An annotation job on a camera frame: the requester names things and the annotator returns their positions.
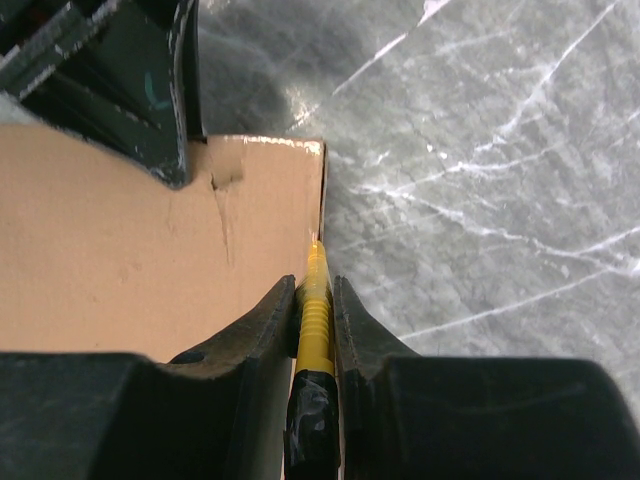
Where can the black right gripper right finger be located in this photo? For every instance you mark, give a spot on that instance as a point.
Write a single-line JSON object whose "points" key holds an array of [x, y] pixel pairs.
{"points": [[408, 416]]}

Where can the brown cardboard express box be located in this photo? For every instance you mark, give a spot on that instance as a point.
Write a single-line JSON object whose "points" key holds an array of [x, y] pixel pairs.
{"points": [[99, 257]]}

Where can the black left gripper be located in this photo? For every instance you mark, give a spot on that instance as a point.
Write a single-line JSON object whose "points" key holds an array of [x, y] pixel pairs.
{"points": [[120, 75]]}

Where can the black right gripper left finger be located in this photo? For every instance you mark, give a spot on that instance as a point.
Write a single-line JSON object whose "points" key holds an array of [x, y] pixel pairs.
{"points": [[215, 411]]}

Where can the yellow utility knife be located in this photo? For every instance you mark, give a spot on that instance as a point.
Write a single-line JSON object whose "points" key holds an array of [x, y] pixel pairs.
{"points": [[311, 436]]}

